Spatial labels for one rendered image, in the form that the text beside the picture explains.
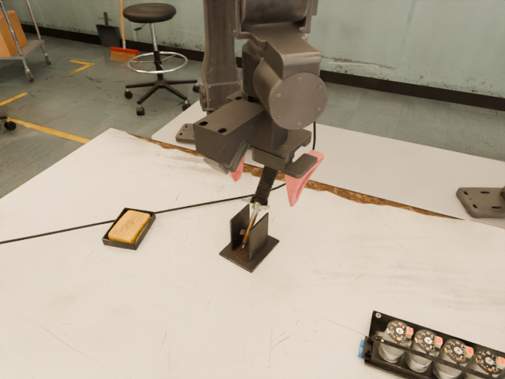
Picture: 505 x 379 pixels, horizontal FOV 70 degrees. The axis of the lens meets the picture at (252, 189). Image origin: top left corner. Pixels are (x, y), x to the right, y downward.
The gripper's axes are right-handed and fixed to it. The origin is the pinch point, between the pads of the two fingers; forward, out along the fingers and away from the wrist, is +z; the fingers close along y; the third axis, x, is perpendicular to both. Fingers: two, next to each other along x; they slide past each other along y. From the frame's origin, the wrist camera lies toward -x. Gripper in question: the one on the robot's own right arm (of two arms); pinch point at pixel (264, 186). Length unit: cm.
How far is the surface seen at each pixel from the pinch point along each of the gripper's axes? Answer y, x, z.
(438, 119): -3, 221, 86
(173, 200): -17.6, -2.3, 9.5
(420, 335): 24.8, -7.8, 3.2
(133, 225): -16.9, -11.5, 8.1
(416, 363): 25.6, -9.2, 6.0
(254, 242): 1.8, -5.1, 5.9
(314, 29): -109, 234, 47
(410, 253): 20.4, 9.3, 9.5
